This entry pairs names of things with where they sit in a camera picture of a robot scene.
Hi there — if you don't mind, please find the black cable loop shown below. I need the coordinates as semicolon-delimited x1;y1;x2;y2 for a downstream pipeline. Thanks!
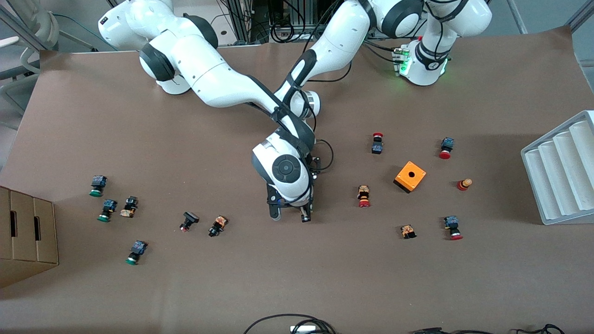
244;314;337;334

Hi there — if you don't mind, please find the black push button orange block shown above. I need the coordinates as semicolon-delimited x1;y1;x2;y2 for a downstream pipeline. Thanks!
119;196;139;218

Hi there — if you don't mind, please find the aluminium equipment rack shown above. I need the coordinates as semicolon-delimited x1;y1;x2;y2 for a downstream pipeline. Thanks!
218;0;344;43

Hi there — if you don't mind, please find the orange button enclosure box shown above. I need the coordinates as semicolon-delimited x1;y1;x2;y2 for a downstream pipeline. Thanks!
393;161;427;194

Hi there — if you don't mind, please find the brown cardboard box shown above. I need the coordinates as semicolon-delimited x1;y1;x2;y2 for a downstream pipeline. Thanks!
0;186;59;289

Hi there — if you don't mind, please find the black selector switch orange block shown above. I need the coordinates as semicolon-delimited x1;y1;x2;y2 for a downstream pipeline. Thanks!
208;215;229;238

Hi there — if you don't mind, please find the white grey chair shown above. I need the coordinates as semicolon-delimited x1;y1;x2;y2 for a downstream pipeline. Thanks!
0;0;61;130

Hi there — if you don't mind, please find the black square push button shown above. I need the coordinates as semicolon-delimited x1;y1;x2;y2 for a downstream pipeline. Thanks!
179;212;200;233

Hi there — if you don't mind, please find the thick black camera cable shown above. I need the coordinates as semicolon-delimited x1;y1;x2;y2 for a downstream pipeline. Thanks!
315;138;334;173

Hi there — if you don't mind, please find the green push button blue block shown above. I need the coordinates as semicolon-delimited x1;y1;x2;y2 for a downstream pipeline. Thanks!
125;240;148;266
97;199;118;223
89;175;108;198

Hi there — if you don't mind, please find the white stepped tray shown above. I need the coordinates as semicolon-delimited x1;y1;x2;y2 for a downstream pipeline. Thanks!
521;110;594;226

